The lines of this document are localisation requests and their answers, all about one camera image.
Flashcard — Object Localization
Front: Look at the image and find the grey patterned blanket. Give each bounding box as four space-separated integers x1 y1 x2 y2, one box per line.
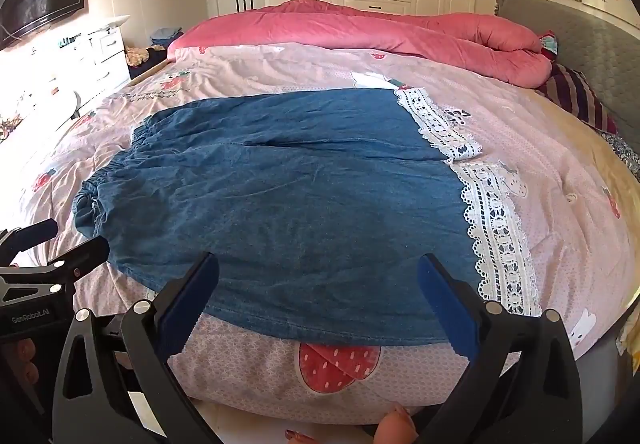
600 131 640 167

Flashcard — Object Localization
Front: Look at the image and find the dark blue cloth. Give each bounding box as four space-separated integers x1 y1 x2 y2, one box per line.
131 46 169 80

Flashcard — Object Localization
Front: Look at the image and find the pink printed bedsheet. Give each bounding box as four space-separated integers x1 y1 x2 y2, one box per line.
10 42 637 412

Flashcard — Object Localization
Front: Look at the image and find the stack of folded blue clothes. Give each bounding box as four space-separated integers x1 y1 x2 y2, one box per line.
150 26 184 48

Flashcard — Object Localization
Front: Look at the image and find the person's left hand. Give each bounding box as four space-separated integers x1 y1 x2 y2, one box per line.
2 338 41 387

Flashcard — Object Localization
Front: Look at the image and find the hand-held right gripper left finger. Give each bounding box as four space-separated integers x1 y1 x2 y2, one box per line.
50 251 221 444

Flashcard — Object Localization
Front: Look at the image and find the grey padded headboard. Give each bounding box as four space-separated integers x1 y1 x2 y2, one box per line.
495 0 640 145

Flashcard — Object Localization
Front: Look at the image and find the pink comforter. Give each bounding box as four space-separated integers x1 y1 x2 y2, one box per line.
167 0 553 90

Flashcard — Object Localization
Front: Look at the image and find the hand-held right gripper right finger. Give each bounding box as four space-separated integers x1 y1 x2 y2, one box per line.
417 253 583 444

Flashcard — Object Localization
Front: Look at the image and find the striped pillow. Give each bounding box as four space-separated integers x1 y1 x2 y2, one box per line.
535 63 618 135

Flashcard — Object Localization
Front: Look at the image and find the white dresser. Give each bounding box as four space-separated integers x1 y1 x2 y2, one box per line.
0 16 133 142

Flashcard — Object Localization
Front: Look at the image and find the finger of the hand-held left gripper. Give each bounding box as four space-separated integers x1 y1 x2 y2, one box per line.
0 218 59 265
50 238 111 281

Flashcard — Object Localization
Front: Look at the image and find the wooden bed frame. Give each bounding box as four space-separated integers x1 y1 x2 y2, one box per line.
129 60 170 87

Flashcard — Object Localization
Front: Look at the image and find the teal patterned cloth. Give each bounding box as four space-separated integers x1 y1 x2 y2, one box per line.
539 30 559 61

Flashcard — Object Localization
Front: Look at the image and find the blue denim garment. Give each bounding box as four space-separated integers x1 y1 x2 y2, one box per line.
72 88 543 347

